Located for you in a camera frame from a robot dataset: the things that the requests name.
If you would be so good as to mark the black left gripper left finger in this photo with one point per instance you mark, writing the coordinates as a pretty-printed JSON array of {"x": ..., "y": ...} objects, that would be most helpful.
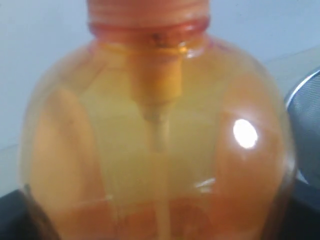
[{"x": 22, "y": 218}]

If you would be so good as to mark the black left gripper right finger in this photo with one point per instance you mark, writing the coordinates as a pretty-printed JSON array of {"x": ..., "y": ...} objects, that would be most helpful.
[{"x": 302, "y": 219}]

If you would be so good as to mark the orange pump soap bottle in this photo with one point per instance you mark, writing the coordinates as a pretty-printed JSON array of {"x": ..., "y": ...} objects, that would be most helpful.
[{"x": 156, "y": 130}]

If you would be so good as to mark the steel mesh colander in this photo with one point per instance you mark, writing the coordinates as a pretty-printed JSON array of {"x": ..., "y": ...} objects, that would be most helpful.
[{"x": 303, "y": 106}]

